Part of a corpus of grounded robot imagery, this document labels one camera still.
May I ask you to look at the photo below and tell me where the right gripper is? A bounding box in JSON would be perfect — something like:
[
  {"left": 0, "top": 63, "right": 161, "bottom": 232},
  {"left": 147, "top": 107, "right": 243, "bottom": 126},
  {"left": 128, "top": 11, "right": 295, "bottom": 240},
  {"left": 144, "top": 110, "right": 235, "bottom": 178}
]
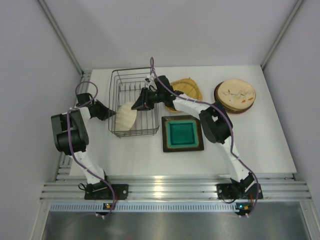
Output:
[{"left": 132, "top": 88, "right": 165, "bottom": 112}]

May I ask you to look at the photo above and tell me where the dark wire dish rack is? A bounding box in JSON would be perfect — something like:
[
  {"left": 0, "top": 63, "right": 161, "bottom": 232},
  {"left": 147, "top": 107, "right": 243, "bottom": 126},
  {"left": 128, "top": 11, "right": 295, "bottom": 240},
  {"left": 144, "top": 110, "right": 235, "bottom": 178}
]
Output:
[{"left": 108, "top": 67, "right": 160, "bottom": 138}]

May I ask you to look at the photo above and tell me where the dark square plate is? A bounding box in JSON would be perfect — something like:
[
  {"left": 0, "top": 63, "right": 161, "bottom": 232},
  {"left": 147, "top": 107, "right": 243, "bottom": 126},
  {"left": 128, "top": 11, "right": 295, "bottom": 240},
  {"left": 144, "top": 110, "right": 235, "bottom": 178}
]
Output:
[{"left": 161, "top": 115, "right": 205, "bottom": 153}]

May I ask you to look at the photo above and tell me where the orange woven square plate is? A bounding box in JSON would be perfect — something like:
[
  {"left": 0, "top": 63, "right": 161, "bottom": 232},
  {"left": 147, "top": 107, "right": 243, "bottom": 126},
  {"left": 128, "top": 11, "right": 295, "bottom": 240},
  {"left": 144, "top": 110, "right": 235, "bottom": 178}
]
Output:
[{"left": 170, "top": 78, "right": 203, "bottom": 101}]

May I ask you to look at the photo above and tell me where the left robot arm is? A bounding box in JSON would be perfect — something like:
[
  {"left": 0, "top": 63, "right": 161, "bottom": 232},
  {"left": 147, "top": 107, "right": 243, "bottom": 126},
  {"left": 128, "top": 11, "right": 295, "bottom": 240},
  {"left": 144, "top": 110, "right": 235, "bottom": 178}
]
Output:
[{"left": 50, "top": 93, "right": 116, "bottom": 199}]

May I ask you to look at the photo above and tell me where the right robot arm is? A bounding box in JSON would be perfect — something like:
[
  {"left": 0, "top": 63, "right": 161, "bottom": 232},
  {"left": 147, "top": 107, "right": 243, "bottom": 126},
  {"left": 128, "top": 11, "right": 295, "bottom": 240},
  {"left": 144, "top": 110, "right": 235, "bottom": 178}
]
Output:
[{"left": 131, "top": 75, "right": 260, "bottom": 199}]

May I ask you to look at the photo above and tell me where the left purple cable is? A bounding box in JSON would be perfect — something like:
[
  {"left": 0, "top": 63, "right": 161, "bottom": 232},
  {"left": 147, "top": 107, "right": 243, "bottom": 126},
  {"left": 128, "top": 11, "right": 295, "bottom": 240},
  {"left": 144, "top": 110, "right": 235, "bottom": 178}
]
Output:
[{"left": 66, "top": 81, "right": 118, "bottom": 218}]

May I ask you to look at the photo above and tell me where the purple cable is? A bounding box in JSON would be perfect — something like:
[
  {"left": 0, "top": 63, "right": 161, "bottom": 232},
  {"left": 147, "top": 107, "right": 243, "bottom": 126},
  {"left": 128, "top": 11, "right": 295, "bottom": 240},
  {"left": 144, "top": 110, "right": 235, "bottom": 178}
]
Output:
[
  {"left": 66, "top": 81, "right": 118, "bottom": 218},
  {"left": 146, "top": 56, "right": 258, "bottom": 217}
]

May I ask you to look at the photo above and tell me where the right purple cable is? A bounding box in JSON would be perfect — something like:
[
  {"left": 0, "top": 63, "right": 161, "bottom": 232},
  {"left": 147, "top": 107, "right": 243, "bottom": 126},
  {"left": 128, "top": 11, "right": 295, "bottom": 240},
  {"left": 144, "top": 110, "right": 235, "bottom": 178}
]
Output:
[{"left": 146, "top": 56, "right": 258, "bottom": 217}]

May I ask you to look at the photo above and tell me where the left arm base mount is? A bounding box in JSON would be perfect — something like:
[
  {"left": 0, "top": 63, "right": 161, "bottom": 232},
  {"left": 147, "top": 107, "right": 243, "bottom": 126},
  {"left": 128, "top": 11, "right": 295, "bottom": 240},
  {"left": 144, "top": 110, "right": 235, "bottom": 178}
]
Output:
[{"left": 84, "top": 182, "right": 129, "bottom": 201}]

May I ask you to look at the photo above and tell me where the aluminium rail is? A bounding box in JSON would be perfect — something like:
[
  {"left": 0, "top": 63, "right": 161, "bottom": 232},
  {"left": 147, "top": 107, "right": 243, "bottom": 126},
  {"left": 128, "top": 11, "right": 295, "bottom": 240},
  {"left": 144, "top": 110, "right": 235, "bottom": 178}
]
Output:
[{"left": 40, "top": 174, "right": 312, "bottom": 202}]

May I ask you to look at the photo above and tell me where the slotted cable duct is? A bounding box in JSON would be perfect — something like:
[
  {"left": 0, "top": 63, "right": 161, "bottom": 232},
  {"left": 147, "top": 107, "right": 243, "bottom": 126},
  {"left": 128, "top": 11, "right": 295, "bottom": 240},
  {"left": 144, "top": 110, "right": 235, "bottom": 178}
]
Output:
[{"left": 49, "top": 202, "right": 251, "bottom": 213}]

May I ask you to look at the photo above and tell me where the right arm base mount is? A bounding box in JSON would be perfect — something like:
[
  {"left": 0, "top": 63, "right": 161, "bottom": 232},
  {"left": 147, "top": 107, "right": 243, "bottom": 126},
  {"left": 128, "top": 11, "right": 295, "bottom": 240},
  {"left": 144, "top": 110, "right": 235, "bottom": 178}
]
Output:
[{"left": 216, "top": 182, "right": 263, "bottom": 201}]

